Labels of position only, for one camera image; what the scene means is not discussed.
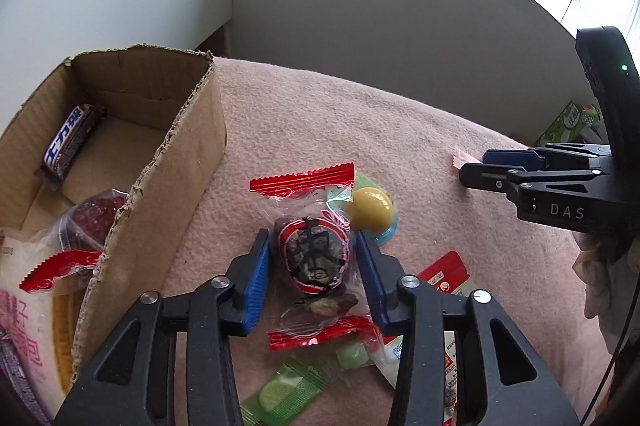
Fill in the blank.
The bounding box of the red clear plum packet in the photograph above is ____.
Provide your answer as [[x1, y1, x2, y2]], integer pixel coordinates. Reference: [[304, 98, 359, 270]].
[[248, 162, 382, 354]]

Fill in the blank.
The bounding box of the red white snack pouch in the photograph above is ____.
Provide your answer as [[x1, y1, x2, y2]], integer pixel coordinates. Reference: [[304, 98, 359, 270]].
[[376, 249, 476, 426]]

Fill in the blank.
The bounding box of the brown snickers bar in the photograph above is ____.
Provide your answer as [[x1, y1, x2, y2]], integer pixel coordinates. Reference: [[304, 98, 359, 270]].
[[35, 104, 105, 187]]

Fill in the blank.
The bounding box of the dark snickers bar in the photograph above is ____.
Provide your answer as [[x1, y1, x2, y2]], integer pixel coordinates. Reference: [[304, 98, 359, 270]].
[[1, 335, 39, 425]]

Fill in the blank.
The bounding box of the white gloved right hand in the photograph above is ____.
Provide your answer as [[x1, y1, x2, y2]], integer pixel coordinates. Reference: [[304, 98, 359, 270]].
[[573, 231, 639, 354]]

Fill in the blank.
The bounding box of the yellow ball candy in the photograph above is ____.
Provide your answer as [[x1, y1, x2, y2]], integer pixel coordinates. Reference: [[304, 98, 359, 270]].
[[346, 173, 398, 246]]

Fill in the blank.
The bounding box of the pink small candy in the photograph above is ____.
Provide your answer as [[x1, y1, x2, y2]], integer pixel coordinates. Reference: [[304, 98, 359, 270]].
[[451, 148, 482, 171]]

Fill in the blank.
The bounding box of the green white carton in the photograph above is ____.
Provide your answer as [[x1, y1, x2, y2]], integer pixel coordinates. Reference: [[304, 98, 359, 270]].
[[536, 101, 603, 146]]

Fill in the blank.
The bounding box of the green round wrapped candy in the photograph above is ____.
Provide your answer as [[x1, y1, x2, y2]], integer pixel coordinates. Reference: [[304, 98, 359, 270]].
[[335, 339, 380, 371]]

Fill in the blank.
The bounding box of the green candy packet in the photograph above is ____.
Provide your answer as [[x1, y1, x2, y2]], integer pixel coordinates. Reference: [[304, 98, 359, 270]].
[[240, 358, 330, 426]]

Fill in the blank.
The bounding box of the red clear packet in box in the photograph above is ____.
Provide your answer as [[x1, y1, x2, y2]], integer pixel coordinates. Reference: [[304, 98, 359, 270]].
[[18, 189, 127, 293]]

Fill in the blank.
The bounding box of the brown cardboard box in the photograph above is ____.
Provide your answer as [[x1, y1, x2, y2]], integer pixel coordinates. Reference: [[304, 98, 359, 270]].
[[1, 45, 227, 373]]

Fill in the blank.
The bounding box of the packaged bread loaf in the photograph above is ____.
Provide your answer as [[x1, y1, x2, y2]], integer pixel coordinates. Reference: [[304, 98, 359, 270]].
[[1, 232, 85, 418]]

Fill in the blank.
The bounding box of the black cable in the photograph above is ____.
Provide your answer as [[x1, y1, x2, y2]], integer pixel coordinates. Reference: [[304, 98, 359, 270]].
[[577, 285, 640, 426]]

